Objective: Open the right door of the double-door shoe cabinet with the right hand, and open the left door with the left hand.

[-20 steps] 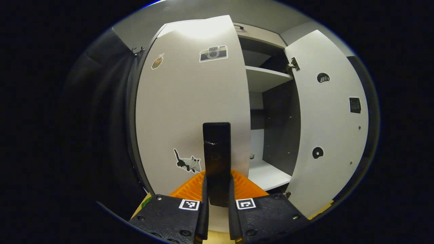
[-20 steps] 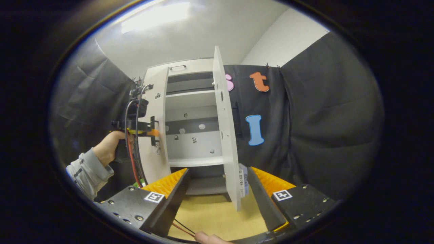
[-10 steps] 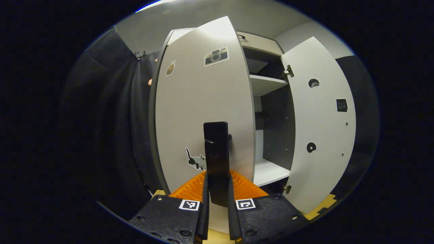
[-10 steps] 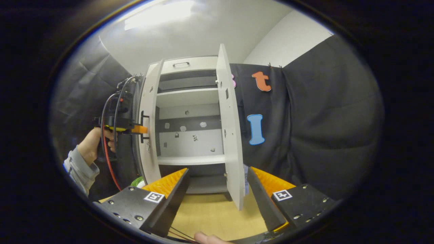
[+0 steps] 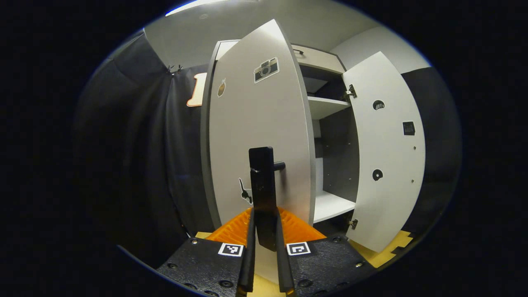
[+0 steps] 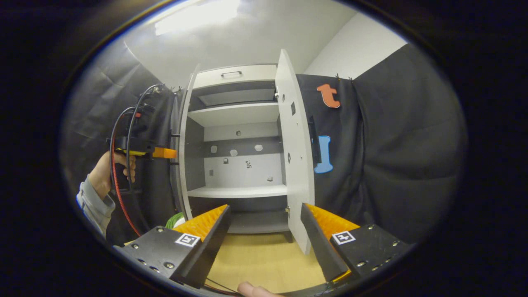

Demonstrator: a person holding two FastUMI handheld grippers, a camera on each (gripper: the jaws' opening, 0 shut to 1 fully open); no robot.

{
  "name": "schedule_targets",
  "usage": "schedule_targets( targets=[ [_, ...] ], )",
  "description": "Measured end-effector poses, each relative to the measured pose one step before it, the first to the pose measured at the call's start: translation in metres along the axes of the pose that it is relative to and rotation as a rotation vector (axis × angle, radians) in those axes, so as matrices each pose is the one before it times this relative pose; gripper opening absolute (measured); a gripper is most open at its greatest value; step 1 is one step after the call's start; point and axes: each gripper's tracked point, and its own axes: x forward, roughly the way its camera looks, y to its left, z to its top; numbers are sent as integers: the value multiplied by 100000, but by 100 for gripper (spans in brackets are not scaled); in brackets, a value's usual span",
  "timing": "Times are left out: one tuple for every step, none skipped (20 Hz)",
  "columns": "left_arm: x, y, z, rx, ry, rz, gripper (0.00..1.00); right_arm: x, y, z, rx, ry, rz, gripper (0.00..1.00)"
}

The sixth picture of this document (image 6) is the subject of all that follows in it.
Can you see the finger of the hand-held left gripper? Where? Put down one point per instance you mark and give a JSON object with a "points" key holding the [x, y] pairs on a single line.
{"points": [[165, 153]]}

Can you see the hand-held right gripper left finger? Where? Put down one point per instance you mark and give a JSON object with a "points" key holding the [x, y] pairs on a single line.
{"points": [[214, 243]]}

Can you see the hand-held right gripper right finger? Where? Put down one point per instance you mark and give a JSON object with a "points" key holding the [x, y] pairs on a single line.
{"points": [[319, 247]]}

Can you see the beige cabinet door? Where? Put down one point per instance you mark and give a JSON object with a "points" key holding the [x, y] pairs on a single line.
{"points": [[182, 173], [295, 165]]}

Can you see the beige double-door shoe cabinet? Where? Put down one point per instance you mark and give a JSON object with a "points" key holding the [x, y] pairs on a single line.
{"points": [[255, 74]]}

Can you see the white cabinet shelf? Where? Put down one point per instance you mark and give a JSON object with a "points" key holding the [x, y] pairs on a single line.
{"points": [[235, 113], [239, 192]]}

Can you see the black backdrop cloth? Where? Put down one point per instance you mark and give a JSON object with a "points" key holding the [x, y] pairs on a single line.
{"points": [[404, 144]]}

